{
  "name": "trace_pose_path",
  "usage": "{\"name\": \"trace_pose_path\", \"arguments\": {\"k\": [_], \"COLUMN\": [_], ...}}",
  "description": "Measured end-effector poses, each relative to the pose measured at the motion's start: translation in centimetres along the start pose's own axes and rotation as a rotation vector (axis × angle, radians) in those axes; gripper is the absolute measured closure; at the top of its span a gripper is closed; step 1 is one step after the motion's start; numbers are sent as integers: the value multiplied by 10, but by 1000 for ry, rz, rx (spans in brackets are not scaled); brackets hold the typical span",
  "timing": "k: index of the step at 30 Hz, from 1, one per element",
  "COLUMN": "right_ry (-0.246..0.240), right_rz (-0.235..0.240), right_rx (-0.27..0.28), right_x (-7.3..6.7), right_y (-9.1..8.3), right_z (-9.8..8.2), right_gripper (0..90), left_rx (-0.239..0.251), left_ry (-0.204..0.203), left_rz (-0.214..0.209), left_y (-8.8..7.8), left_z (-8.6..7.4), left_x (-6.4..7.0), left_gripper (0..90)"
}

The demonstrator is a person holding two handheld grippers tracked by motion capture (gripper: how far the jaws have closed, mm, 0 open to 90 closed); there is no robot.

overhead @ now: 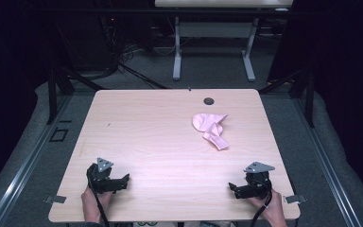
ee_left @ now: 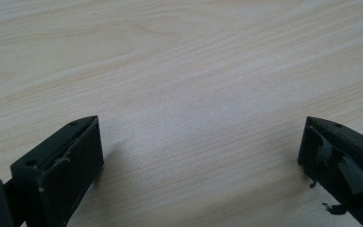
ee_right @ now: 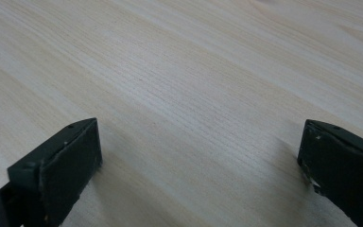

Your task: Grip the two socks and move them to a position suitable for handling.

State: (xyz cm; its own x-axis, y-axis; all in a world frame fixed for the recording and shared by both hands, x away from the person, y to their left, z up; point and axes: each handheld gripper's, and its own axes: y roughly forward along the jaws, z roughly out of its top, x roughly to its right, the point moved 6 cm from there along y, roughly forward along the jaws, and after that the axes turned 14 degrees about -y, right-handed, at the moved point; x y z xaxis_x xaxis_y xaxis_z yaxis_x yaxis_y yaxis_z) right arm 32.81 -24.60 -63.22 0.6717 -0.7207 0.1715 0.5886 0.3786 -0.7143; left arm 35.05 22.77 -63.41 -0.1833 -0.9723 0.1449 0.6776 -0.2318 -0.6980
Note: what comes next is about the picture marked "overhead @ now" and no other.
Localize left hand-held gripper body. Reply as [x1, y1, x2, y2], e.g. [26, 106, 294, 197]
[86, 157, 121, 195]

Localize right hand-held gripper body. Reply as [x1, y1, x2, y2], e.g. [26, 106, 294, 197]
[243, 161, 276, 201]

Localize person's left hand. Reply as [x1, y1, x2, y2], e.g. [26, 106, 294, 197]
[80, 188, 113, 224]

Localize person's right hand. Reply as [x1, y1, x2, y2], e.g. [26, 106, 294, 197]
[249, 188, 288, 227]

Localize pink crumpled cloth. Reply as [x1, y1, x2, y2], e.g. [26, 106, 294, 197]
[191, 113, 231, 151]

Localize white desk with metal legs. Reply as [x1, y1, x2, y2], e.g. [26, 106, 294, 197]
[154, 0, 295, 82]

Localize grey metal table bracket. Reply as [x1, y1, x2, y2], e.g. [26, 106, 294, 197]
[43, 195, 67, 204]
[284, 194, 308, 204]

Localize aluminium floor rail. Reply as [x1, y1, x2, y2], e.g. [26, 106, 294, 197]
[291, 94, 363, 227]
[0, 94, 74, 227]

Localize black metal frame stand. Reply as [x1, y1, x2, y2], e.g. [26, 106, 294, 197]
[45, 64, 108, 126]
[258, 67, 317, 129]

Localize black floor cables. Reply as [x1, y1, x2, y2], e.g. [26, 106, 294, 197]
[100, 15, 171, 91]

